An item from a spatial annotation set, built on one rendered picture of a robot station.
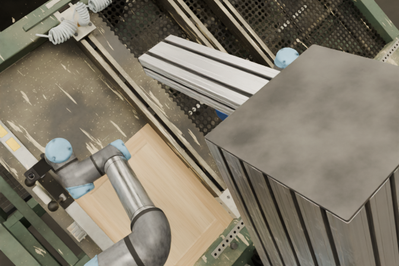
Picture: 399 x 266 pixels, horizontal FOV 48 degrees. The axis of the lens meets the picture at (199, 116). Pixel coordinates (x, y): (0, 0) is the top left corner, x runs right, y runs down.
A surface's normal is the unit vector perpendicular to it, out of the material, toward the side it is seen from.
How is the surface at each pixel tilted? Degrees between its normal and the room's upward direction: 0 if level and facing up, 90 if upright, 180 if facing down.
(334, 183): 0
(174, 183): 55
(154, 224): 34
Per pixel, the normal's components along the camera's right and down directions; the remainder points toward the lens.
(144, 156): 0.35, -0.21
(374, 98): -0.33, -0.73
